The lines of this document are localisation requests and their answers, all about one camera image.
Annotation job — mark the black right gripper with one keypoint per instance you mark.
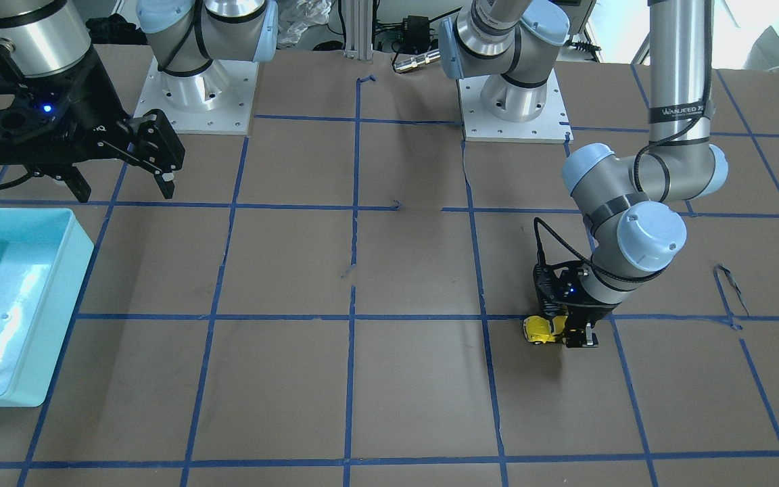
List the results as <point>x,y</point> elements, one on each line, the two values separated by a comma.
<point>85,107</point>

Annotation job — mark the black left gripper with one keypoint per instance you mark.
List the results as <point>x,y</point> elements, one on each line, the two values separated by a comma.
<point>594,308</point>

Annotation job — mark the yellow toy beetle car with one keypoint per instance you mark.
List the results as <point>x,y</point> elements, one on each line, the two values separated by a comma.
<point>544,330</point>

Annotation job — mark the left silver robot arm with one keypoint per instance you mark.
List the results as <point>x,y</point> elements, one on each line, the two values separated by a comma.
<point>624,201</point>

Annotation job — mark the teal plastic storage bin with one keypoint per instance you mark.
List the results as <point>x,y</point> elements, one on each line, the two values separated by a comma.
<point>44,256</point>

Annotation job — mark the brown paper table cover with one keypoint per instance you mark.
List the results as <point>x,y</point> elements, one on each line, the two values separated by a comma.
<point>336,300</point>

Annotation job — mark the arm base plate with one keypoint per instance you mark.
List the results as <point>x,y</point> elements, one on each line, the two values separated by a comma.
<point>497,111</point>
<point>217,102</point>

